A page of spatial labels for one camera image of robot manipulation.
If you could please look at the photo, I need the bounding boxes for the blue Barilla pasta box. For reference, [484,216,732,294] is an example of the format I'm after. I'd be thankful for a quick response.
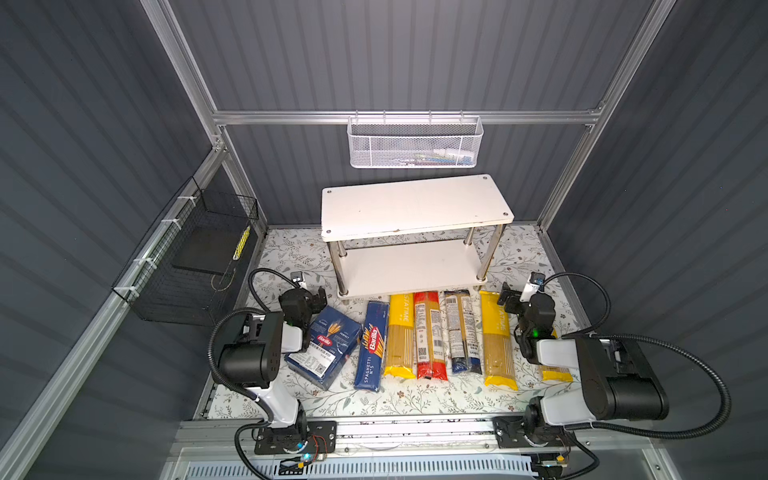
[285,306,362,390]

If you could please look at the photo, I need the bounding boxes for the yellow Pastatime spaghetti bag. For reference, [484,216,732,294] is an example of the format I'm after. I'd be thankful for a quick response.
[384,293,416,379]
[536,330,578,382]
[480,291,518,391]

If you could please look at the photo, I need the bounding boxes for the dark blue spaghetti bag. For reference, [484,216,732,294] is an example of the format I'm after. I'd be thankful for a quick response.
[444,290,482,374]

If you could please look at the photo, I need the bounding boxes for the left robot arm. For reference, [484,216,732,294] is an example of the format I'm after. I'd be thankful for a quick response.
[207,287,327,450]

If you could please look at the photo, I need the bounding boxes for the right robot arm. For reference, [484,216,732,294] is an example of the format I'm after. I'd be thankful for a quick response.
[497,282,669,444]

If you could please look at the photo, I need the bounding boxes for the white two-tier shelf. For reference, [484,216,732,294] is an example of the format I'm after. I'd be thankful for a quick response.
[321,174,514,299]

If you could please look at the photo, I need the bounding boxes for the yellow marker pen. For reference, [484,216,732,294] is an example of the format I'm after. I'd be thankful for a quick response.
[232,226,251,261]

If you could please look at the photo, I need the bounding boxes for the blue Barilla spaghetti box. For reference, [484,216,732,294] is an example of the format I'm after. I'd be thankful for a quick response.
[353,301,389,392]

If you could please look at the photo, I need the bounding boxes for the red spaghetti bag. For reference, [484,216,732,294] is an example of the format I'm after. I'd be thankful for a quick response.
[414,291,448,381]

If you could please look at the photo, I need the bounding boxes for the pens in white basket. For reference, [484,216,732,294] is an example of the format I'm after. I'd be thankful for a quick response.
[392,148,476,168]

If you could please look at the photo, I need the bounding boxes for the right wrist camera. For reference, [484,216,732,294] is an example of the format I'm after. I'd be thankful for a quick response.
[519,272,546,303]

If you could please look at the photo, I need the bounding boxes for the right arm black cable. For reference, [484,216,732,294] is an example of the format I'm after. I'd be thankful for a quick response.
[542,271,733,480]

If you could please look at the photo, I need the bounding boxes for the black wire basket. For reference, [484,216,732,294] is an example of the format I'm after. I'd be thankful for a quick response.
[112,180,260,327]

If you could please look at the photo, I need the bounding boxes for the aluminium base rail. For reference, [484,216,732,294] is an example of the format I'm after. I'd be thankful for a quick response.
[173,413,655,463]

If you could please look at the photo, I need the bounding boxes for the white wire mesh basket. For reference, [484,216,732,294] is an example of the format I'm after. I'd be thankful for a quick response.
[346,115,484,169]

